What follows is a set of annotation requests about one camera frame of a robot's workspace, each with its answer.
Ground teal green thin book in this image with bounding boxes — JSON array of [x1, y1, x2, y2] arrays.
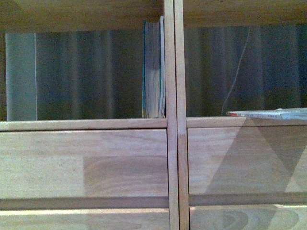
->
[[159, 16, 166, 118]]

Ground teal cartoon book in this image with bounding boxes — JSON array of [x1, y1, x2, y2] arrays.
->
[[143, 21, 161, 118]]

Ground grey curtain behind shelf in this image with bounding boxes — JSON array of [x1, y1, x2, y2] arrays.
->
[[4, 25, 307, 121]]

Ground white illustrated paperback book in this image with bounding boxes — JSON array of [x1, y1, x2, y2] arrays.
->
[[226, 108, 307, 120]]

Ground wooden bookshelf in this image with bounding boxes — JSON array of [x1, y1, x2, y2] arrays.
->
[[0, 0, 307, 230]]

